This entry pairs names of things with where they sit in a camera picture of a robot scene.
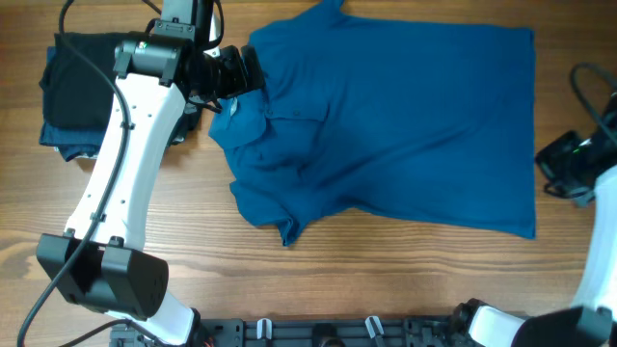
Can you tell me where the blue polo shirt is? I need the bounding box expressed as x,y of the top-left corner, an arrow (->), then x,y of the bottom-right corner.
209,1 -> 536,245

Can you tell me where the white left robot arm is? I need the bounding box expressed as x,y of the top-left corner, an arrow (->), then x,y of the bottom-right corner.
36,33 -> 264,346

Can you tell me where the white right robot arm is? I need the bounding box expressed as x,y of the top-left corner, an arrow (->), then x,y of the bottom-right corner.
449,129 -> 616,347

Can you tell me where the black folded garment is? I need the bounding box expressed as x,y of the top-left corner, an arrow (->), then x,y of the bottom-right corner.
39,32 -> 201,146

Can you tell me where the white folded garment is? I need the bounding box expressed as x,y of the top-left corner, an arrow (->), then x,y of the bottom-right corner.
52,137 -> 186,160

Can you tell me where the navy folded garment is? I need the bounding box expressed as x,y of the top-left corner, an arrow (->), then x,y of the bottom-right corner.
39,42 -> 114,150

